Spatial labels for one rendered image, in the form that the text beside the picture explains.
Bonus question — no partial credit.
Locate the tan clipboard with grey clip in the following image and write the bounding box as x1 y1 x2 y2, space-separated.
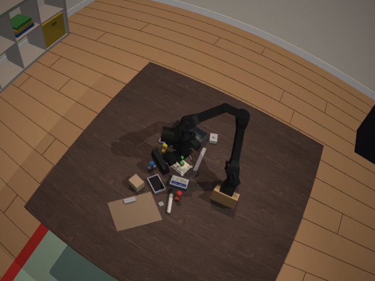
108 192 162 232

